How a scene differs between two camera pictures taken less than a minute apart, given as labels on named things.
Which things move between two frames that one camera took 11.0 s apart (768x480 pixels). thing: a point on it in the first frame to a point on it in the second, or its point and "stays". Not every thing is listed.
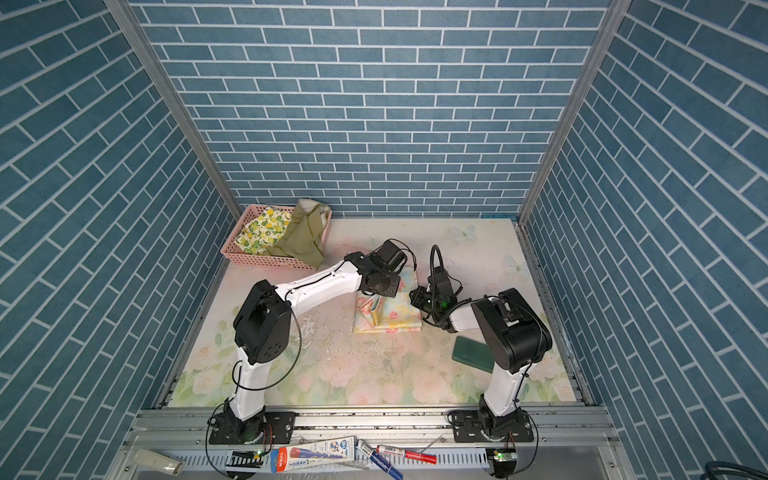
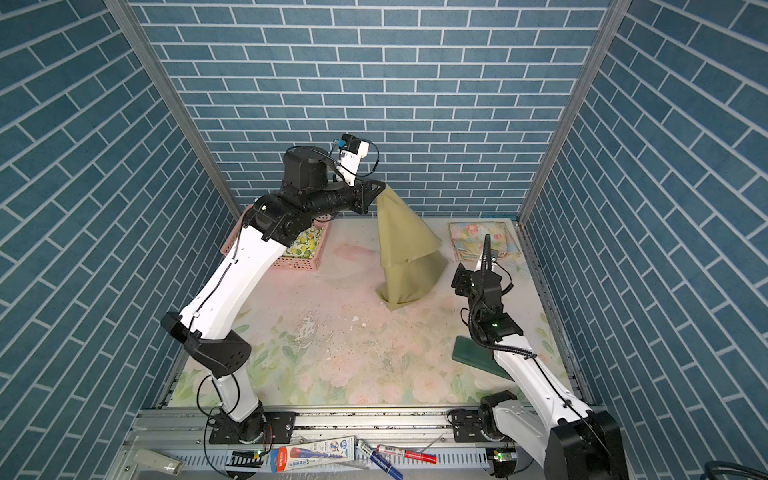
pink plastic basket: [230, 249] stays
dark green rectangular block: [473, 353] stays
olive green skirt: [303, 237] to [414, 270]
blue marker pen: [379, 460] stays
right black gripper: [417, 297] to [464, 278]
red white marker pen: [430, 458] stays
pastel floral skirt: [379, 314] to [467, 238]
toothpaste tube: [312, 454] stays
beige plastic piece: [158, 461] stays
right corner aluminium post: [612, 14] stays
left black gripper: [392, 291] to [360, 195]
